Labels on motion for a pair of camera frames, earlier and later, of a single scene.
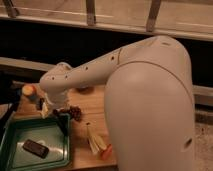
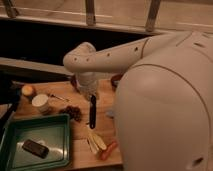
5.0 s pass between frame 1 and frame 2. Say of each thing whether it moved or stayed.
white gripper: moved
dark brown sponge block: stayed
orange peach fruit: stayed
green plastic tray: stayed
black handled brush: moved
